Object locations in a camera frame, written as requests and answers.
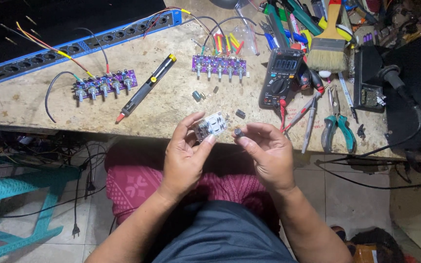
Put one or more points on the person's right hand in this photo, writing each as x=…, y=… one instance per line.
x=274, y=160

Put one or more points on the person's left hand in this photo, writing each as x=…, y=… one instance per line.
x=183, y=160

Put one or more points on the small black capacitor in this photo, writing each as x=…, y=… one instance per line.
x=239, y=132

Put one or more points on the small white circuit board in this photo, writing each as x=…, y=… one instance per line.
x=216, y=124

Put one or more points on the pink patterned sarong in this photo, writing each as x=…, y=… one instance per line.
x=137, y=182

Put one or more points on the red multimeter probe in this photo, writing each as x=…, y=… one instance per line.
x=300, y=113

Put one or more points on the small black component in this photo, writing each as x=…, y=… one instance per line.
x=240, y=114

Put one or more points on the small blue capacitor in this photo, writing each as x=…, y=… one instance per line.
x=196, y=95

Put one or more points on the black and yellow desoldering pump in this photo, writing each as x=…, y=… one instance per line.
x=146, y=87

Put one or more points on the black digital multimeter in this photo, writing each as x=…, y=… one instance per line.
x=281, y=76

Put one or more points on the grey shirt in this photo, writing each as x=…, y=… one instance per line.
x=221, y=237

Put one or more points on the red and black screwdriver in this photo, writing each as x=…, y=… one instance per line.
x=312, y=78

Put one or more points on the small black clip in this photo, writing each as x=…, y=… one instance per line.
x=360, y=131

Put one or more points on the black soldering stand box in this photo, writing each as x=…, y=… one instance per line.
x=367, y=84

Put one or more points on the wooden paintbrush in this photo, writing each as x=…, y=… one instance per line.
x=328, y=51

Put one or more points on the clear bag of coloured parts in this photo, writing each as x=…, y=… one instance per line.
x=238, y=40

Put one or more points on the dark bundle with orange packet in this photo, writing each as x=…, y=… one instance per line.
x=375, y=246

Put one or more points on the heap of tools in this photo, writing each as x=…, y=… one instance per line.
x=298, y=22

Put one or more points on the turquoise plastic stool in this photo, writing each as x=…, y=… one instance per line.
x=9, y=197

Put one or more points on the blue and black audio panel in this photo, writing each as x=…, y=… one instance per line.
x=49, y=29

